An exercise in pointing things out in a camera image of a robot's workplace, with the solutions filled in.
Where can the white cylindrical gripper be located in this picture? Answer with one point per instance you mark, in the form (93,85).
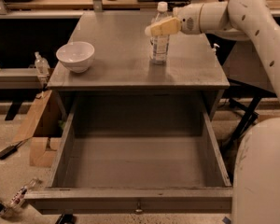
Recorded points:
(188,20)

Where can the cardboard box left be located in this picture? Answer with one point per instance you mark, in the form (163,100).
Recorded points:
(41,127)

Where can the white ceramic bowl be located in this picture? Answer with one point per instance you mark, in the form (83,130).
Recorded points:
(76,56)

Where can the clear plastic water bottle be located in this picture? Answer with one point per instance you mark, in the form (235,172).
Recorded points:
(159,44)

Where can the black folding table right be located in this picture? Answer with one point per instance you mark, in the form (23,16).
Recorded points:
(243,67)

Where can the grey low shelf left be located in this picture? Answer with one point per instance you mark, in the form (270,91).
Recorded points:
(21,78)

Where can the small white pump dispenser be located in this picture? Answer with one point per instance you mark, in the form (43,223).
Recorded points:
(215,48)

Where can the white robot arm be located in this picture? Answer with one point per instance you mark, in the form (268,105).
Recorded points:
(256,179)

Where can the open grey top drawer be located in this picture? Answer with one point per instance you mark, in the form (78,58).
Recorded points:
(118,156)

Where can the black power adapter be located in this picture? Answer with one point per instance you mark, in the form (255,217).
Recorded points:
(7,152)

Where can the clear bottle on left shelf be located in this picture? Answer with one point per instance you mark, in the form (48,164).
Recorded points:
(41,64)

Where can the grey cabinet with counter top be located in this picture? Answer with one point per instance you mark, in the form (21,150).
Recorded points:
(121,59)

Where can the plastic bottle on floor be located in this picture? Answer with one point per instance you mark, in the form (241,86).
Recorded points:
(13,207)

